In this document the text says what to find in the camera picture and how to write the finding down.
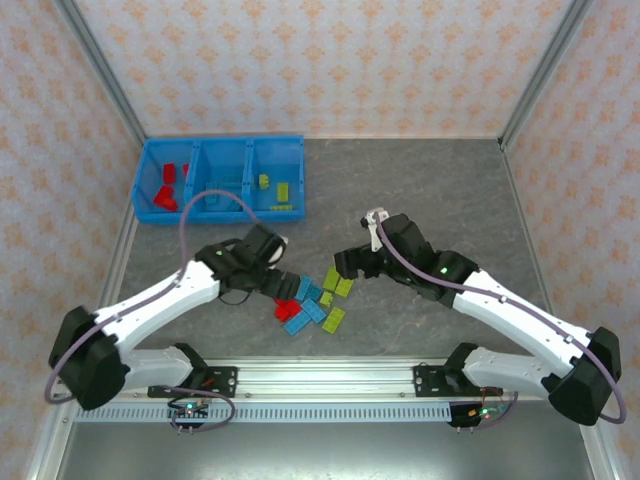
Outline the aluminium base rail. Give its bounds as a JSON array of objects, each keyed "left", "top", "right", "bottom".
[{"left": 51, "top": 355, "right": 594, "bottom": 403}]

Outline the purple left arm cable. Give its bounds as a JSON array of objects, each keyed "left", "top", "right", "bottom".
[{"left": 44, "top": 191, "right": 261, "bottom": 434}]

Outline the aluminium frame rail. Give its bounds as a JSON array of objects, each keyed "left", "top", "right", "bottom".
[
  {"left": 572, "top": 401, "right": 629, "bottom": 480},
  {"left": 24, "top": 401, "right": 79, "bottom": 480}
]

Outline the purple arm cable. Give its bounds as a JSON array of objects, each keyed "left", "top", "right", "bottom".
[
  {"left": 377, "top": 219, "right": 628, "bottom": 431},
  {"left": 44, "top": 191, "right": 261, "bottom": 434}
]

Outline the grey slotted cable duct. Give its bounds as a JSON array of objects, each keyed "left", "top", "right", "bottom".
[{"left": 73, "top": 402, "right": 454, "bottom": 424}]

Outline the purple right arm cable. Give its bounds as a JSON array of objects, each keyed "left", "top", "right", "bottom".
[{"left": 377, "top": 219, "right": 628, "bottom": 431}]

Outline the blue three-compartment plastic bin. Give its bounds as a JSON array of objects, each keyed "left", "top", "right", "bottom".
[{"left": 133, "top": 132, "right": 307, "bottom": 226}]

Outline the aluminium frame post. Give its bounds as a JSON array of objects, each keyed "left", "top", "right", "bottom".
[
  {"left": 498, "top": 0, "right": 599, "bottom": 153},
  {"left": 53, "top": 0, "right": 149, "bottom": 149}
]

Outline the grey metal panel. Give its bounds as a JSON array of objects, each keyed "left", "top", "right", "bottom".
[{"left": 49, "top": 422, "right": 601, "bottom": 480}]

